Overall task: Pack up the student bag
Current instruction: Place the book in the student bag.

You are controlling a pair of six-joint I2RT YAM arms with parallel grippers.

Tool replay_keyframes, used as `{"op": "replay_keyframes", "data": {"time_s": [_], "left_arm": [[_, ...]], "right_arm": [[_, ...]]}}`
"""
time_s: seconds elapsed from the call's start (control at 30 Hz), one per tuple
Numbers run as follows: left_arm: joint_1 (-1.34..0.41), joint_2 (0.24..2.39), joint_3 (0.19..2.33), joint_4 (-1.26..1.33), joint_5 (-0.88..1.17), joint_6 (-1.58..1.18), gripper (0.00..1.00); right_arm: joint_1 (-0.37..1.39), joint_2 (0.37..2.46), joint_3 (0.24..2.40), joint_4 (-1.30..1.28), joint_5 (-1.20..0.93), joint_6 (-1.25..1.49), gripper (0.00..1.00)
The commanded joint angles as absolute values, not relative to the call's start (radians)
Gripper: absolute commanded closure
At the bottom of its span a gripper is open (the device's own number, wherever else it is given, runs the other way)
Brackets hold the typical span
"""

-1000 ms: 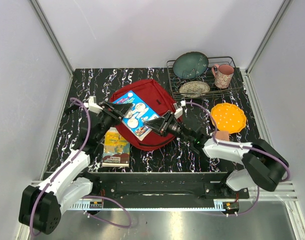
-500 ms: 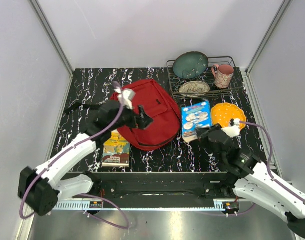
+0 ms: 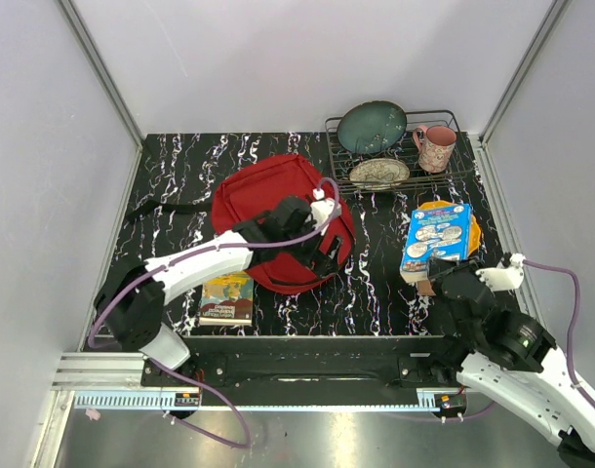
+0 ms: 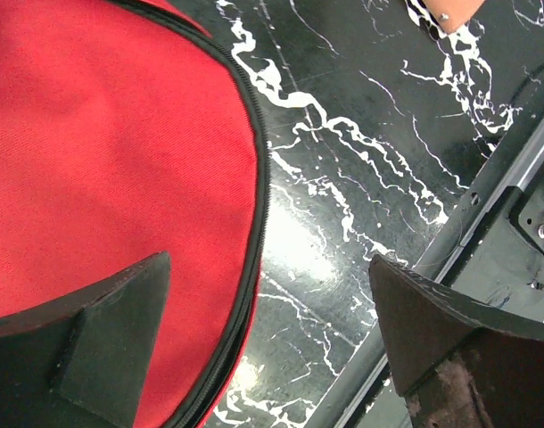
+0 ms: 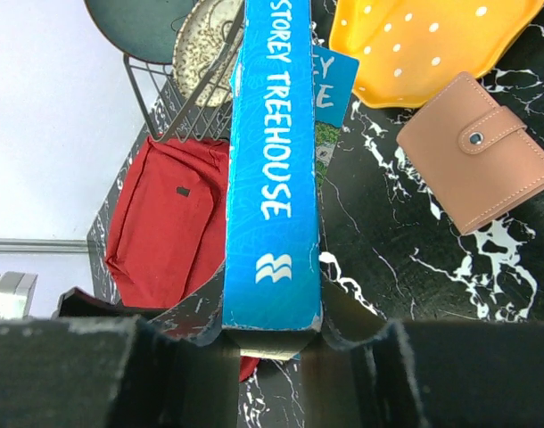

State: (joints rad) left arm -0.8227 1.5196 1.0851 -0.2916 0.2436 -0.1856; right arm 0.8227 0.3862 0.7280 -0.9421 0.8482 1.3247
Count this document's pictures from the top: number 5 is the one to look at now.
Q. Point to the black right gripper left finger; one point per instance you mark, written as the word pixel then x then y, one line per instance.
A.
pixel 158 368

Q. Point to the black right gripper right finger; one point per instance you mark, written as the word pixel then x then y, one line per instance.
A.
pixel 364 371

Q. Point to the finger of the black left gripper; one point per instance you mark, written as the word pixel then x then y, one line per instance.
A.
pixel 77 303

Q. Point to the red student backpack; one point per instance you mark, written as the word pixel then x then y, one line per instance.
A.
pixel 168 230

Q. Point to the blue children's book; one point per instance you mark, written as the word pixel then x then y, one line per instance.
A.
pixel 271 304

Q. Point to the teal glazed plate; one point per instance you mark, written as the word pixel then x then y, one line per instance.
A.
pixel 144 29

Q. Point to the speckled cream plate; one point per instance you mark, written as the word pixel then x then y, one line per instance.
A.
pixel 198 44

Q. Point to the yellow polka dot plate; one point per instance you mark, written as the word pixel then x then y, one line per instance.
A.
pixel 408 51

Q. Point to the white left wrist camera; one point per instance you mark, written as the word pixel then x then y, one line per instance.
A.
pixel 16 294

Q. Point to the aluminium frame rail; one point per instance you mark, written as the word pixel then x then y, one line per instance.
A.
pixel 33 246

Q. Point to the grey wire dish rack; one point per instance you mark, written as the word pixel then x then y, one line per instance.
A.
pixel 207 111

